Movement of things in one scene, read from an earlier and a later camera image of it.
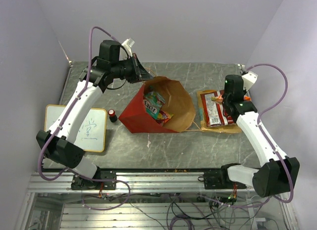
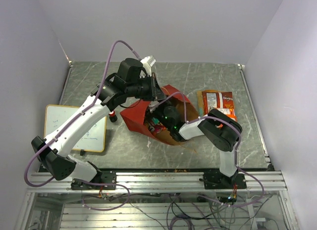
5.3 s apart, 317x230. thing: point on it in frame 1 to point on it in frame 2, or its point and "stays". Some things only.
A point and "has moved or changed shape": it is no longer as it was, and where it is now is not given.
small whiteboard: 91,136 stays
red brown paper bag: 137,117 has moved or changed shape
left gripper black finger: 143,74 to 160,94
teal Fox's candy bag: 153,102 to 155,120
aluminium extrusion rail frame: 127,182 stays
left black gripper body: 128,70 to 153,87
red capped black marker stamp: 113,116 stays
